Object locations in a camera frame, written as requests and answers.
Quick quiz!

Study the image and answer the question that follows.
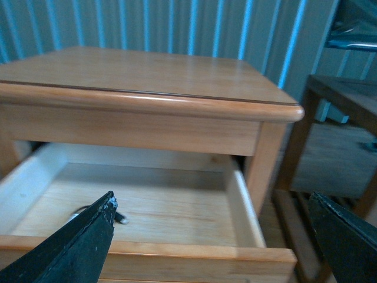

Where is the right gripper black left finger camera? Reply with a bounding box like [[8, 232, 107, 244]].
[[1, 191, 117, 282]]

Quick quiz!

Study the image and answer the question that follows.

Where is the white charger with black cable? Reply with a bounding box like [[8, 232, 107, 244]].
[[66, 205, 129, 225]]

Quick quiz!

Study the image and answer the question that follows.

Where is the grey pleated curtain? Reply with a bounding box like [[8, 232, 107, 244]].
[[1, 1, 376, 97]]

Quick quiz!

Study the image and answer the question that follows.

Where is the wooden nightstand drawer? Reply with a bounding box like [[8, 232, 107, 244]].
[[1, 143, 296, 282]]

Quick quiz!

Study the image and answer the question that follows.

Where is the wooden nightstand cabinet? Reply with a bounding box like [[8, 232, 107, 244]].
[[1, 47, 304, 212]]

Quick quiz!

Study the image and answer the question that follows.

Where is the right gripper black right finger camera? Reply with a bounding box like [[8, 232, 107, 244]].
[[309, 192, 376, 282]]

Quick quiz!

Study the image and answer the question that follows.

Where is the dark wooden side table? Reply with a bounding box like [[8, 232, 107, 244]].
[[272, 75, 376, 282]]

